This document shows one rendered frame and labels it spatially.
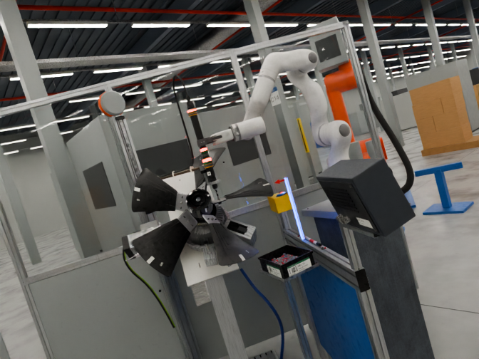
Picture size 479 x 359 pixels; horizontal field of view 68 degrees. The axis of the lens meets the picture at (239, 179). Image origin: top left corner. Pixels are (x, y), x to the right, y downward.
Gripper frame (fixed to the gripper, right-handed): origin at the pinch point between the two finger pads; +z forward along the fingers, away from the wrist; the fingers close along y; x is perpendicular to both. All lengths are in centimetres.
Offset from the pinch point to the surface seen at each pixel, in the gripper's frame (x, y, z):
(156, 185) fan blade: -13.3, 7.5, 26.7
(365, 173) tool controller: -24, -83, -33
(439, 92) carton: -17, 545, -582
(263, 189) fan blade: -29.7, -5.5, -21.2
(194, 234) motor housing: -41.8, 3.7, 16.2
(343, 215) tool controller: -39, -63, -32
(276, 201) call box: -42, 21, -32
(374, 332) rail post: -85, -55, -35
